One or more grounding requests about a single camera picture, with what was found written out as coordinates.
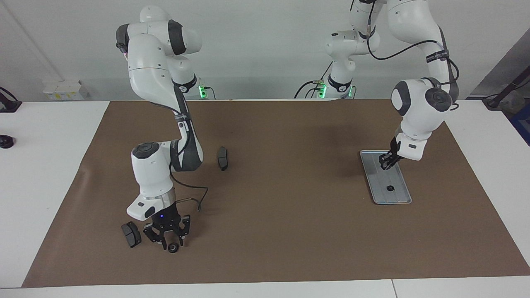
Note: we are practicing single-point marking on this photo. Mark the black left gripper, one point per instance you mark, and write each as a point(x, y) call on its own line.
point(395, 149)

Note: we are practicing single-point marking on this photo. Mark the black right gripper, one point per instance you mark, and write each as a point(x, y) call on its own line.
point(165, 217)

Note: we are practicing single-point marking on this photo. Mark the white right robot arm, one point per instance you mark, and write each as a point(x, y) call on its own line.
point(151, 62)

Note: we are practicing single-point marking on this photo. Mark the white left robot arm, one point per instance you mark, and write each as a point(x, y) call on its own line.
point(418, 107)

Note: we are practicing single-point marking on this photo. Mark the silver metal tray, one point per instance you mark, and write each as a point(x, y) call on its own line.
point(387, 198)

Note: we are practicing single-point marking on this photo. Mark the dark grey brake pad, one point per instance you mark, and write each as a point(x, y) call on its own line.
point(222, 158)
point(131, 235)

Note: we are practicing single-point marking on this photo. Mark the brown paper table mat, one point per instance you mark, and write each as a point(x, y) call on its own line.
point(281, 227)

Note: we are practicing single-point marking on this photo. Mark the blue box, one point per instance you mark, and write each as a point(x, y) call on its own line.
point(522, 128)

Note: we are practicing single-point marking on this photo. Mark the black round knob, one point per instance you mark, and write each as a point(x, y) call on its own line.
point(6, 142)

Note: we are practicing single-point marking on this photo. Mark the black clamp stand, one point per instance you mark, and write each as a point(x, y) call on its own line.
point(8, 103)

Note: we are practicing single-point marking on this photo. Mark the black tripod mount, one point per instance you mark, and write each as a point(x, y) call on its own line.
point(503, 95)

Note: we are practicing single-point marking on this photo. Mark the white wall socket box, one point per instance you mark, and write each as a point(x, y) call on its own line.
point(66, 90)

